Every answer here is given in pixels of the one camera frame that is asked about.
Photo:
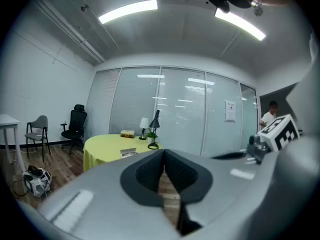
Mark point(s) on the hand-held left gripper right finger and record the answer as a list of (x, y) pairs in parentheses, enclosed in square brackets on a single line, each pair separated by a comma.
[(225, 184)]

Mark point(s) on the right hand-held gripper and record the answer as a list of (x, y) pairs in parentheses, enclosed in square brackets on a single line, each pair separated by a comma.
[(277, 132)]

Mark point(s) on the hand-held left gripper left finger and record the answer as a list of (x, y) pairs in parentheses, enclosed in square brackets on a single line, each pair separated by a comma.
[(100, 204)]

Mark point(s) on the paper notice on glass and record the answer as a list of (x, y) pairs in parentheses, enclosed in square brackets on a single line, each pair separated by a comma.
[(230, 111)]

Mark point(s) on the round table with yellow cloth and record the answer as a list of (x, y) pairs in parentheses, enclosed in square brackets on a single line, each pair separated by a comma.
[(105, 150)]

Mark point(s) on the white printed card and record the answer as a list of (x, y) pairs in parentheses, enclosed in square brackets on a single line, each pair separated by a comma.
[(128, 152)]

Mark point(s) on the white and black bag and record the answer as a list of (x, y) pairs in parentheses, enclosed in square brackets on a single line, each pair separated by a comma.
[(37, 180)]

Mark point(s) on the frosted glass partition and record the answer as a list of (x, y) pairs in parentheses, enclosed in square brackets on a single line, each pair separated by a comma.
[(180, 109)]

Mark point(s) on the person's grey clothing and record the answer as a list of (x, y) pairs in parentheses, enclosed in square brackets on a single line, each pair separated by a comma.
[(300, 184)]

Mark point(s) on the black desk lamp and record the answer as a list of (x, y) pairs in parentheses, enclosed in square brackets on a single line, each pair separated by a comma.
[(154, 131)]

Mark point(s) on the small potted plant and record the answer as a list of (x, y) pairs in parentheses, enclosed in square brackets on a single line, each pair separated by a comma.
[(151, 136)]

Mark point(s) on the black office chair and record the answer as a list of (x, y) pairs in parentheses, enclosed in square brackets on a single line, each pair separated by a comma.
[(75, 126)]

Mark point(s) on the white shade table lamp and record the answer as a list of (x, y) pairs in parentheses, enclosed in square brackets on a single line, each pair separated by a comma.
[(143, 127)]

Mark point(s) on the white table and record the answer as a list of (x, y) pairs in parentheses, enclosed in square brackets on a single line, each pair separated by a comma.
[(8, 124)]

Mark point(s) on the long ceiling light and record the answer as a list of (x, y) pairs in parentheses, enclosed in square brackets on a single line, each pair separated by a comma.
[(240, 22), (128, 11)]

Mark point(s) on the silver earring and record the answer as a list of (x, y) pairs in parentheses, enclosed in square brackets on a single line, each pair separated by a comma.
[(258, 9)]

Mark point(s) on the ceiling conduit pipes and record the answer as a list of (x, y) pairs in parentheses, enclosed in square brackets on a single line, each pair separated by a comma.
[(75, 34)]

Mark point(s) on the round ceiling sensor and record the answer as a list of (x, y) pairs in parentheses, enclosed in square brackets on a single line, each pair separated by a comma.
[(84, 7)]

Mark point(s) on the grey chair with black frame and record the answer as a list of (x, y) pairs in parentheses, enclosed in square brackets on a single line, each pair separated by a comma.
[(37, 131)]

